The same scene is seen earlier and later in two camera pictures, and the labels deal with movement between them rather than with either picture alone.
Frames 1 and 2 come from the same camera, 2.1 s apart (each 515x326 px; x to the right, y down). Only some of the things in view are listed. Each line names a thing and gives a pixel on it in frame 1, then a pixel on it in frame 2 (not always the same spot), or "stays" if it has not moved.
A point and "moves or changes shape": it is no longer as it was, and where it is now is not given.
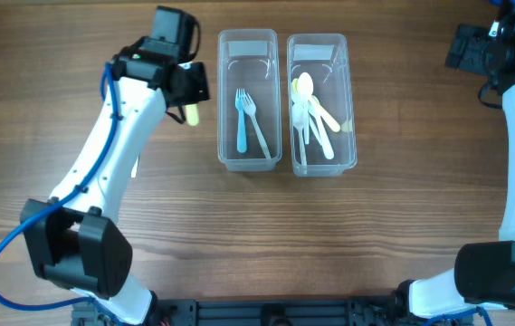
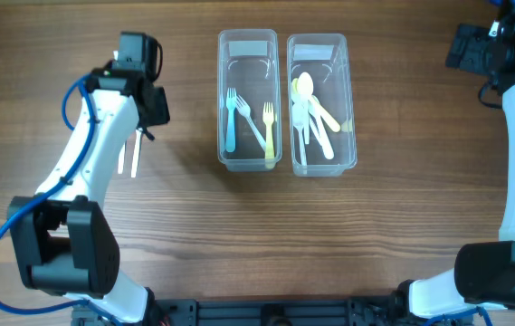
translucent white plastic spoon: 305,86 stays
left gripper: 202,89 → 161,114
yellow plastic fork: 192,114 → 268,116
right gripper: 468,44 stays
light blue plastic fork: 240,102 → 231,100
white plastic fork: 250,108 moves or changes shape
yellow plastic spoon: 334,124 stays
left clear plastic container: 249,60 stays
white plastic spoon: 314,126 stays
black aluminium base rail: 255,311 stays
